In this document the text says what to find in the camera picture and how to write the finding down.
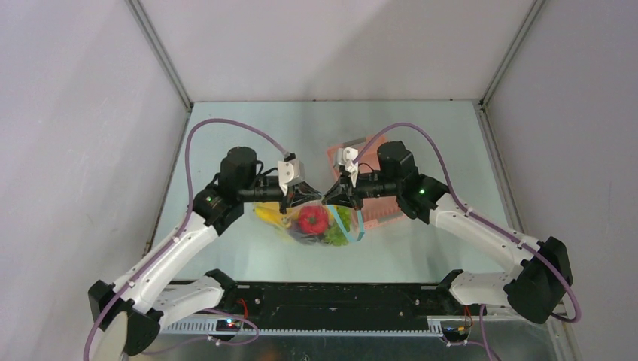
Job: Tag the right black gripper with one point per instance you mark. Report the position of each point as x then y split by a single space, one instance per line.
350 192

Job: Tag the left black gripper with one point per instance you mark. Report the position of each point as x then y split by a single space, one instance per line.
297 193

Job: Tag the red tomato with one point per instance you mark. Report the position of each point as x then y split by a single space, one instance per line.
313 219

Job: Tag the clear zip top bag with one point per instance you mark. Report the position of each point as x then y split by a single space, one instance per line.
357 230

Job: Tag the yellow banana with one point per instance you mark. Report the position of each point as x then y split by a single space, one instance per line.
269 212

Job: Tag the green grapes bunch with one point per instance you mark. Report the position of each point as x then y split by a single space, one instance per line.
340 225

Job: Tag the dark purple eggplant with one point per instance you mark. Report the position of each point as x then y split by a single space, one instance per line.
301 237

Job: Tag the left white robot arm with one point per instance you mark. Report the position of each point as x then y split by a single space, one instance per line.
130 312

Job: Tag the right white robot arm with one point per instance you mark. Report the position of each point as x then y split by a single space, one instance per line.
535 274

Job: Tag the pink plastic basket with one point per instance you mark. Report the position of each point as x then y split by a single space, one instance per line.
376 211

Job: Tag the left circuit board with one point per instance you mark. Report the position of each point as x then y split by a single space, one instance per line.
228 325

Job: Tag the circuit board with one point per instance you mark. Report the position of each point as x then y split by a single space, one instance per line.
454 336
228 325

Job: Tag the right circuit board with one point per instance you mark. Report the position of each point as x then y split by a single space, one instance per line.
454 336

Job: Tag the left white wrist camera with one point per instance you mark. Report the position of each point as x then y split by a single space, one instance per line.
290 172

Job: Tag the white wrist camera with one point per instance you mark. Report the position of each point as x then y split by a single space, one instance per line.
345 161
290 172

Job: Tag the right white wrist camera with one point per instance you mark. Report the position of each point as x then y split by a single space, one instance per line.
345 161

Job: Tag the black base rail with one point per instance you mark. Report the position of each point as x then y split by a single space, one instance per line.
347 307

